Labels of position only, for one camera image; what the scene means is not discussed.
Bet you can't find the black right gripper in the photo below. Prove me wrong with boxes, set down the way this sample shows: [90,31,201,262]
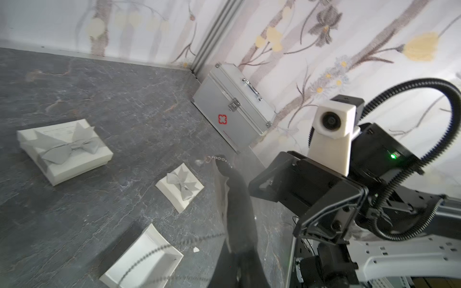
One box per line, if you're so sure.
[249,151,369,244]

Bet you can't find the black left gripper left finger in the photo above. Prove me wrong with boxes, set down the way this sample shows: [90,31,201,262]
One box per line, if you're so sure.
[207,250,240,288]

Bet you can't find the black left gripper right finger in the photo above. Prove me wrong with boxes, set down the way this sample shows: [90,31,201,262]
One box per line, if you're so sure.
[240,249,270,288]

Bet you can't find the silver pendant necklace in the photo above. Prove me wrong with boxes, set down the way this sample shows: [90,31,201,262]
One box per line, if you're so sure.
[116,154,235,288]

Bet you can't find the dark grey foam insert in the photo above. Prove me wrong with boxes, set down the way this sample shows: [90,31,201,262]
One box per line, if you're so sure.
[211,155,258,254]

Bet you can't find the white jewelry box base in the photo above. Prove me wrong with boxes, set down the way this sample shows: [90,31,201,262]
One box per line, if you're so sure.
[100,224,184,288]

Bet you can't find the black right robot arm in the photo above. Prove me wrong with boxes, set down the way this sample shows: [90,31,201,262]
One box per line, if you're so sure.
[249,123,461,288]

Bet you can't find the far white bow gift box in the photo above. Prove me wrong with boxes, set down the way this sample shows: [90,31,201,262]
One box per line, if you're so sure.
[17,119,114,186]

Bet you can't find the silver aluminium first aid case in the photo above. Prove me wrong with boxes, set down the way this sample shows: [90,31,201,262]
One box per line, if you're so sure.
[192,63,276,152]

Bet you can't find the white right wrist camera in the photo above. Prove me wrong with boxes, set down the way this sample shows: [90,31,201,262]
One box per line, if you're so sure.
[307,95,364,176]

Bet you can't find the black corrugated cable conduit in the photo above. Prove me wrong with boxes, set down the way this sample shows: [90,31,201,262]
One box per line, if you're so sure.
[358,78,461,242]

